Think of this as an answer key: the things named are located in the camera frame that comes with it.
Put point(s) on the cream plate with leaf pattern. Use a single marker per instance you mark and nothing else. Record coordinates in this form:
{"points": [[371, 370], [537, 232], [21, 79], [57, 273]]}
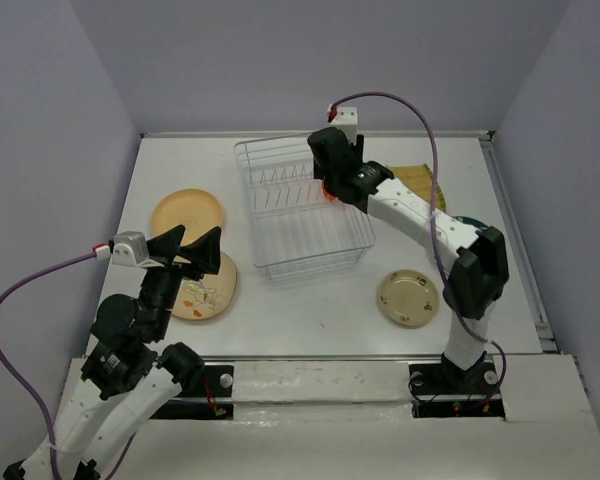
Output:
{"points": [[206, 298]]}

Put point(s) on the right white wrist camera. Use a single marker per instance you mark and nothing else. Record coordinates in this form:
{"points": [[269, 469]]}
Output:
{"points": [[346, 119]]}

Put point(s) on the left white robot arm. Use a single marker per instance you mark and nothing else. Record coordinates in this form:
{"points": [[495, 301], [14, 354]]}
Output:
{"points": [[123, 382]]}

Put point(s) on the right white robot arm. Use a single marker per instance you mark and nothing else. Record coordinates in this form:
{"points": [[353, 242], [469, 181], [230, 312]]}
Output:
{"points": [[473, 263]]}

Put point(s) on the white plate with green rim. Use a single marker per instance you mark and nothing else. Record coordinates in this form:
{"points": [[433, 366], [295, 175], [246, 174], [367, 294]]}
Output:
{"points": [[474, 223]]}

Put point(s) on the yellow green bamboo-pattern plate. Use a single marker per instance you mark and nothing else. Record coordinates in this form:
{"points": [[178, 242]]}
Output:
{"points": [[418, 179]]}

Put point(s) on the orange round plate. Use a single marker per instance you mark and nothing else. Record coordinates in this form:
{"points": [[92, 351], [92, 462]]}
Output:
{"points": [[327, 194]]}

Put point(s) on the white wire dish rack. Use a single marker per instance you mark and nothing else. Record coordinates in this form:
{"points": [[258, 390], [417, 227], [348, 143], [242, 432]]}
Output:
{"points": [[296, 231]]}

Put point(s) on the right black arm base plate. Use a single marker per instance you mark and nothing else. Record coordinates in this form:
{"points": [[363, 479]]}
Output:
{"points": [[434, 397]]}

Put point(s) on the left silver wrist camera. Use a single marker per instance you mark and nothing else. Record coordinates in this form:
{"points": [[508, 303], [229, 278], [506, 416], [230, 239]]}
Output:
{"points": [[129, 249]]}

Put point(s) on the plain yellow round plate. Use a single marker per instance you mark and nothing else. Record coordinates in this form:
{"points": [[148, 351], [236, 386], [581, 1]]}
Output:
{"points": [[197, 210]]}

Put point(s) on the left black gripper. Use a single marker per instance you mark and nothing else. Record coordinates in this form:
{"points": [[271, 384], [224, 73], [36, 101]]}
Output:
{"points": [[205, 252]]}

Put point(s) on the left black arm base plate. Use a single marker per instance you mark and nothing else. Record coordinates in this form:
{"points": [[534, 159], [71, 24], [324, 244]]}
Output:
{"points": [[209, 400]]}

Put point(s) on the small cream plate with flowers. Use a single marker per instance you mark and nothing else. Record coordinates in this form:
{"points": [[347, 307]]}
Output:
{"points": [[408, 298]]}

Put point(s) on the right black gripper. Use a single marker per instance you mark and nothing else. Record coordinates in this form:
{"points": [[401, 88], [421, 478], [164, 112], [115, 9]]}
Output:
{"points": [[358, 149]]}

